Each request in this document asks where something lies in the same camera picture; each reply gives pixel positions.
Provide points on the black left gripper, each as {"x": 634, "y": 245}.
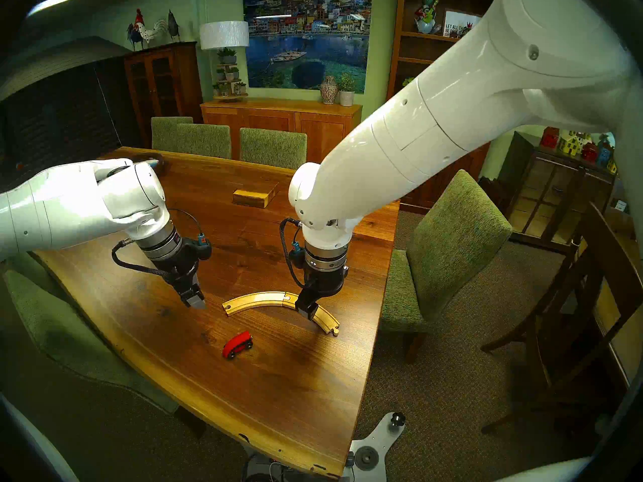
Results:
{"x": 186, "y": 262}

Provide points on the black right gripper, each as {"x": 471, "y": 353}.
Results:
{"x": 326, "y": 284}

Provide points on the curved wooden train track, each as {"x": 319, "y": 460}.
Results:
{"x": 256, "y": 301}
{"x": 329, "y": 323}

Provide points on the red toy train car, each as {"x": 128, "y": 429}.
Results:
{"x": 237, "y": 344}

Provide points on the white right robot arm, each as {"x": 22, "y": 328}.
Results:
{"x": 452, "y": 119}

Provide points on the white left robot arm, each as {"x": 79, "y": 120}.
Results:
{"x": 65, "y": 205}

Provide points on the flat wooden box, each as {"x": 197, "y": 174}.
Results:
{"x": 253, "y": 195}

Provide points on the round tray with blue inlay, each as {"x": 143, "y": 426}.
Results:
{"x": 156, "y": 160}

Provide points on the green upholstered dining chair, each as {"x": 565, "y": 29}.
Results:
{"x": 203, "y": 140}
{"x": 163, "y": 132}
{"x": 55, "y": 335}
{"x": 274, "y": 148}
{"x": 452, "y": 245}

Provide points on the light wooden sideboard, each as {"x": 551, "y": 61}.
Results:
{"x": 321, "y": 134}

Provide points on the plant in white pot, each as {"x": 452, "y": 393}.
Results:
{"x": 346, "y": 97}

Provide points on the tall dark wooden cabinet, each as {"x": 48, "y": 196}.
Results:
{"x": 163, "y": 84}

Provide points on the patterned ceramic vase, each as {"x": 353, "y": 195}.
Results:
{"x": 329, "y": 90}

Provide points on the tiered stand with small plants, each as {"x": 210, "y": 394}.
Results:
{"x": 229, "y": 74}

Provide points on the glass door wooden cabinet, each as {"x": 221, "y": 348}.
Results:
{"x": 547, "y": 195}

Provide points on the white drum lamp shade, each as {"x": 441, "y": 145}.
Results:
{"x": 224, "y": 35}

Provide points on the harbour town painting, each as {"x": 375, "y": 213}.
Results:
{"x": 306, "y": 39}

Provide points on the white rooster figurine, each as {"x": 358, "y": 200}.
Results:
{"x": 150, "y": 32}

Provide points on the blue and red rooster figurine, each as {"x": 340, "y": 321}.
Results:
{"x": 134, "y": 34}

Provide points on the dark bird figurine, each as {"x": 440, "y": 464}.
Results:
{"x": 174, "y": 28}

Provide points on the dark wooden bookshelf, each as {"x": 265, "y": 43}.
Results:
{"x": 417, "y": 49}

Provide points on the red toy house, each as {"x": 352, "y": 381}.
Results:
{"x": 590, "y": 153}
{"x": 549, "y": 138}

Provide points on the dark wooden slatted chair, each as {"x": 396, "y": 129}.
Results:
{"x": 603, "y": 265}

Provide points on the yellow toy house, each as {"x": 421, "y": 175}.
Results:
{"x": 569, "y": 144}

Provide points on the green frog figurine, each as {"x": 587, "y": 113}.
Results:
{"x": 426, "y": 16}

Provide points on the framed text sign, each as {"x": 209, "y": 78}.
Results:
{"x": 458, "y": 22}

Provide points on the ceiling light panel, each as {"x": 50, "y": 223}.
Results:
{"x": 52, "y": 3}

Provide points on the blue toy house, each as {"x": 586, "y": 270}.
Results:
{"x": 605, "y": 153}

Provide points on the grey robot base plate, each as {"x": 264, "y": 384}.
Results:
{"x": 374, "y": 446}

